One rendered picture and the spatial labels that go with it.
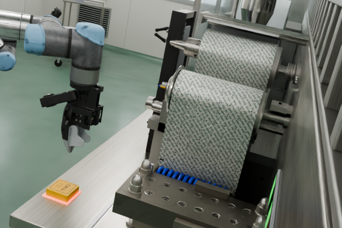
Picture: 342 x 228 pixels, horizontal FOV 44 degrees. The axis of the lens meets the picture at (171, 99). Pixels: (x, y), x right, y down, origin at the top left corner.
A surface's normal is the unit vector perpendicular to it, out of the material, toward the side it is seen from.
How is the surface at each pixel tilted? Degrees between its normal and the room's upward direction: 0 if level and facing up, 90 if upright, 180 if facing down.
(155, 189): 0
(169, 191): 0
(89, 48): 90
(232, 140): 90
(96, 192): 0
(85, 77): 90
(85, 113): 90
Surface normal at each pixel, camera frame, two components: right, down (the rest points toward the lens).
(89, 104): -0.29, 0.25
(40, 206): 0.19, -0.93
